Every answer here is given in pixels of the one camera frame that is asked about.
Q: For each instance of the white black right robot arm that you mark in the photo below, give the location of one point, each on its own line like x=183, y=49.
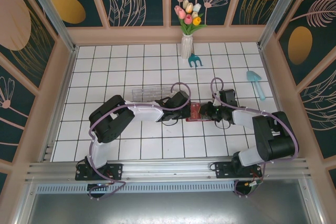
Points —
x=262, y=140

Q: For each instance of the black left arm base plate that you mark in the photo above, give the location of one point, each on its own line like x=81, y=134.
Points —
x=115, y=171

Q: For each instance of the red card holder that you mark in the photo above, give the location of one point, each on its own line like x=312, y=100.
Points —
x=195, y=119

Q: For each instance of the clear plastic organizer box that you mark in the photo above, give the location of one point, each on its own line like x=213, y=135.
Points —
x=149, y=93

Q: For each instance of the red credit card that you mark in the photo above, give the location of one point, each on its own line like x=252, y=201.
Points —
x=195, y=111

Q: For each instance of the white ribbed vase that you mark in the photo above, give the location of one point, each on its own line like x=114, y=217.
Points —
x=187, y=47

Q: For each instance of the pastel tulip bouquet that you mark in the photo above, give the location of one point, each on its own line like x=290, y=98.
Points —
x=189, y=16

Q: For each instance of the light blue plastic shovel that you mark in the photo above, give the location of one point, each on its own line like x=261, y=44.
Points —
x=256, y=82

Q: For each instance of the teal hand rake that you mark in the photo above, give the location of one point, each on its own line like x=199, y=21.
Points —
x=194, y=61

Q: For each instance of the aluminium mounting rail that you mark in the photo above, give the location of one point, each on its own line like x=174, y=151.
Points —
x=168, y=170

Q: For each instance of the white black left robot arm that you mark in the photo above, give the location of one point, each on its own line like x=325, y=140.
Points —
x=110, y=119

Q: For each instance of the aluminium frame post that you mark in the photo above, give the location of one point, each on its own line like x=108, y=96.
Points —
x=281, y=11
x=50, y=11

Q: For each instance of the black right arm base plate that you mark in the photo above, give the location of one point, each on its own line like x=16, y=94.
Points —
x=223, y=170

